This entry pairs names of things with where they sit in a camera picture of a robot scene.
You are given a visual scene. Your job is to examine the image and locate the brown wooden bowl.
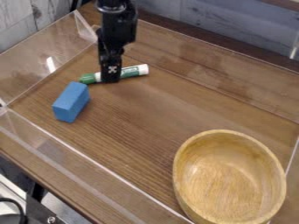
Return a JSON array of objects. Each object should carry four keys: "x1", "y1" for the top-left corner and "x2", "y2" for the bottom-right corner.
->
[{"x1": 173, "y1": 129, "x2": 286, "y2": 224}]

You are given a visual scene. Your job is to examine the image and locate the black metal table bracket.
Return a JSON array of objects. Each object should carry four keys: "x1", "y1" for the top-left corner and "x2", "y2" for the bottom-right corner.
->
[{"x1": 26, "y1": 185, "x2": 66, "y2": 224}]

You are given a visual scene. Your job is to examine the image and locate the black cable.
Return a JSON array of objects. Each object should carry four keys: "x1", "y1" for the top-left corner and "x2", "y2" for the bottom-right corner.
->
[{"x1": 0, "y1": 197, "x2": 29, "y2": 224}]

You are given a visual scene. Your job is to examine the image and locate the green Expo marker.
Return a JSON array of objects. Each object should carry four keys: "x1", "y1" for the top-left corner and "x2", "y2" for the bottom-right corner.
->
[{"x1": 79, "y1": 64, "x2": 150, "y2": 85}]

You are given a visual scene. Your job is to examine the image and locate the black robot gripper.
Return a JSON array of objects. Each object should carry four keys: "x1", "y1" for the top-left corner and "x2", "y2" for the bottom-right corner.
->
[{"x1": 97, "y1": 0, "x2": 138, "y2": 83}]

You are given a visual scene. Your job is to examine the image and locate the blue foam block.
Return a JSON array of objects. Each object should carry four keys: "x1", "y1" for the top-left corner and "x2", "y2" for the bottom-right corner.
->
[{"x1": 51, "y1": 81, "x2": 90, "y2": 123}]

